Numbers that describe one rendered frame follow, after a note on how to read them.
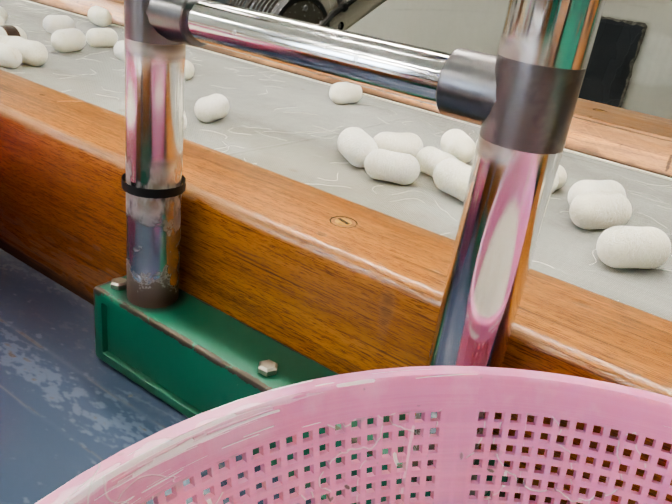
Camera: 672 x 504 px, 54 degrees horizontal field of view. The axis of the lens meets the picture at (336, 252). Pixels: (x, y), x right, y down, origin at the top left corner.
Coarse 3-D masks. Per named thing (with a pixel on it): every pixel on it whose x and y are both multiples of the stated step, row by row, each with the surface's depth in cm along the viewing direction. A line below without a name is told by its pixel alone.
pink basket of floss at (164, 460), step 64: (320, 384) 17; (384, 384) 18; (448, 384) 18; (512, 384) 18; (576, 384) 18; (128, 448) 14; (192, 448) 15; (384, 448) 18; (448, 448) 18; (576, 448) 19; (640, 448) 18
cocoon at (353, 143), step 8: (352, 128) 44; (344, 136) 43; (352, 136) 43; (360, 136) 42; (368, 136) 42; (344, 144) 43; (352, 144) 42; (360, 144) 42; (368, 144) 42; (376, 144) 42; (344, 152) 43; (352, 152) 42; (360, 152) 42; (368, 152) 42; (352, 160) 42; (360, 160) 42
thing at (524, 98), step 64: (128, 0) 24; (192, 0) 23; (512, 0) 17; (576, 0) 16; (128, 64) 25; (320, 64) 21; (384, 64) 19; (448, 64) 18; (512, 64) 17; (576, 64) 16; (128, 128) 26; (512, 128) 17; (128, 192) 27; (512, 192) 18; (128, 256) 29; (512, 256) 19; (128, 320) 30; (192, 320) 29; (448, 320) 20; (512, 320) 20; (192, 384) 28; (256, 384) 26; (256, 448) 27; (320, 448) 25
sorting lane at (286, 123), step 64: (0, 0) 89; (64, 64) 59; (256, 64) 70; (192, 128) 46; (256, 128) 48; (320, 128) 51; (384, 128) 53; (448, 128) 56; (384, 192) 40; (640, 192) 46; (576, 256) 34
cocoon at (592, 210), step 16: (592, 192) 38; (608, 192) 38; (576, 208) 37; (592, 208) 37; (608, 208) 37; (624, 208) 37; (576, 224) 38; (592, 224) 37; (608, 224) 38; (624, 224) 38
